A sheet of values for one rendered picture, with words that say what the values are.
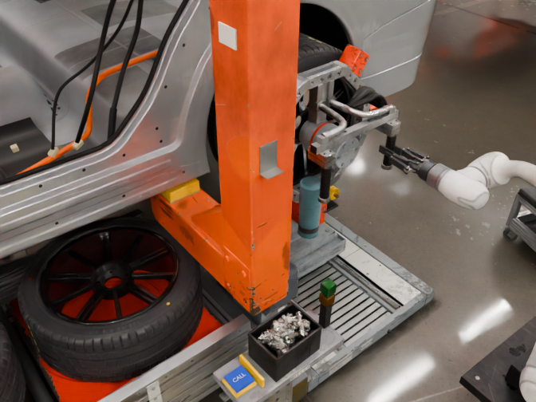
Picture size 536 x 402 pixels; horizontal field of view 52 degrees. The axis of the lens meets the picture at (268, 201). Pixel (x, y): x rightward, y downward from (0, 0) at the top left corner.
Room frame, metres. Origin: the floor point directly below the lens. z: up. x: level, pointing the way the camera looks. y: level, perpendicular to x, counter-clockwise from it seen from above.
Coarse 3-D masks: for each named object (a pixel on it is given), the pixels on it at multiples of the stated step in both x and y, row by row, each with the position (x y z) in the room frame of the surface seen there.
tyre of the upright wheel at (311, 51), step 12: (300, 36) 2.06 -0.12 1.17; (300, 48) 1.93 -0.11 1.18; (312, 48) 1.93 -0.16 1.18; (324, 48) 1.96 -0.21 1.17; (336, 48) 2.01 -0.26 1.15; (300, 60) 1.87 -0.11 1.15; (312, 60) 1.91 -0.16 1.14; (324, 60) 1.95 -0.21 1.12; (336, 60) 1.99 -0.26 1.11; (300, 72) 1.87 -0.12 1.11; (216, 132) 1.82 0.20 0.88; (216, 144) 1.82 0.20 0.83; (216, 156) 1.85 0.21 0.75
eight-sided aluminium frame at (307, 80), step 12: (312, 72) 1.85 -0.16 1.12; (324, 72) 1.85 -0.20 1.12; (336, 72) 1.87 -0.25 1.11; (348, 72) 1.91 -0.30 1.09; (300, 84) 1.77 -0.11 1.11; (312, 84) 1.80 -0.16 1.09; (348, 84) 1.98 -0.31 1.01; (360, 84) 1.96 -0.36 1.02; (300, 96) 1.76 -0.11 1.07; (360, 108) 2.00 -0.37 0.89; (360, 120) 1.99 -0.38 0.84; (360, 144) 1.98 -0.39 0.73; (336, 168) 1.93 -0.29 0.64; (336, 180) 1.90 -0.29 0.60
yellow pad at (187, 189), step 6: (192, 180) 1.71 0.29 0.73; (198, 180) 1.71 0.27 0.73; (180, 186) 1.68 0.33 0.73; (186, 186) 1.68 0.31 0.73; (192, 186) 1.69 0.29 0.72; (198, 186) 1.71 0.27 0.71; (162, 192) 1.68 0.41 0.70; (168, 192) 1.64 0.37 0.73; (174, 192) 1.64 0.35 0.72; (180, 192) 1.66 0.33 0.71; (186, 192) 1.67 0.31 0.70; (192, 192) 1.69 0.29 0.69; (168, 198) 1.64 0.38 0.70; (174, 198) 1.64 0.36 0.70; (180, 198) 1.66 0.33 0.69
